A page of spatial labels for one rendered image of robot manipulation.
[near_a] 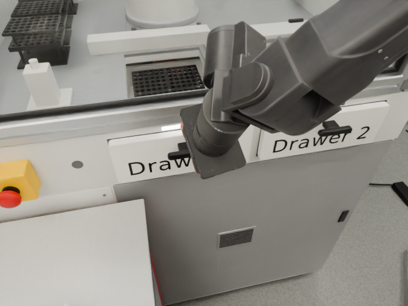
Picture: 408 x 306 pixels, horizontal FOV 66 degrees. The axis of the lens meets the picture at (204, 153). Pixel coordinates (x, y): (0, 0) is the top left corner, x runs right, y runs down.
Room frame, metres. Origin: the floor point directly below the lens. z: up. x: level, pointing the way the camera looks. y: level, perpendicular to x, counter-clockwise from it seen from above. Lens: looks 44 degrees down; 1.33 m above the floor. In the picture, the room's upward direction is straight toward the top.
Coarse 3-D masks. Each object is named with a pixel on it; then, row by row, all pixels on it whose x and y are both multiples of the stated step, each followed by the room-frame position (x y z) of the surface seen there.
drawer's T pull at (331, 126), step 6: (324, 126) 0.52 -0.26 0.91; (330, 126) 0.51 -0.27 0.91; (336, 126) 0.51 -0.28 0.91; (342, 126) 0.51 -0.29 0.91; (348, 126) 0.51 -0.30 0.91; (318, 132) 0.50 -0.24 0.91; (324, 132) 0.49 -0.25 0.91; (330, 132) 0.50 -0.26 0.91; (336, 132) 0.50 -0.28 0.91; (342, 132) 0.50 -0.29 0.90; (348, 132) 0.51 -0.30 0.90
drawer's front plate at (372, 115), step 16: (352, 112) 0.55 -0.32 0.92; (368, 112) 0.55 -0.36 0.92; (384, 112) 0.56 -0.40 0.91; (320, 128) 0.53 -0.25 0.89; (352, 128) 0.55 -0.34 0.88; (272, 144) 0.51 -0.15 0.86; (288, 144) 0.52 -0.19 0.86; (304, 144) 0.53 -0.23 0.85; (320, 144) 0.53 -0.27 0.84; (336, 144) 0.54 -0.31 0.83; (352, 144) 0.55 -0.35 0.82
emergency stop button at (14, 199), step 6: (0, 192) 0.35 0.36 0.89; (6, 192) 0.35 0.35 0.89; (12, 192) 0.35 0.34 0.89; (0, 198) 0.34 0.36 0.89; (6, 198) 0.34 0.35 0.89; (12, 198) 0.34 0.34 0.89; (18, 198) 0.35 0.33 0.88; (0, 204) 0.34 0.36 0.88; (6, 204) 0.34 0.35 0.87; (12, 204) 0.34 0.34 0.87; (18, 204) 0.35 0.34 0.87
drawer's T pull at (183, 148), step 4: (180, 144) 0.46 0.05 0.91; (184, 144) 0.46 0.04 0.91; (180, 148) 0.45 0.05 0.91; (184, 148) 0.45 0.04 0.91; (172, 152) 0.43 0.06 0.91; (176, 152) 0.43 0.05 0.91; (180, 152) 0.43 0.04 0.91; (184, 152) 0.43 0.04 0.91; (188, 152) 0.43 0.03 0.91; (168, 156) 0.43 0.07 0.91; (172, 156) 0.42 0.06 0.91; (176, 156) 0.43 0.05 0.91; (180, 156) 0.43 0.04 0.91; (184, 156) 0.43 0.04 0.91; (188, 156) 0.43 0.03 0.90
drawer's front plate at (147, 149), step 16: (112, 144) 0.44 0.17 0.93; (128, 144) 0.44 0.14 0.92; (144, 144) 0.45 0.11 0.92; (160, 144) 0.46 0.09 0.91; (176, 144) 0.46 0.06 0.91; (240, 144) 0.49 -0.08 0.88; (112, 160) 0.43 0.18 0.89; (128, 160) 0.44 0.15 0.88; (144, 160) 0.45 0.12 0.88; (160, 160) 0.45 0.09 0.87; (128, 176) 0.44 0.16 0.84; (144, 176) 0.45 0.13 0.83; (160, 176) 0.45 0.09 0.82
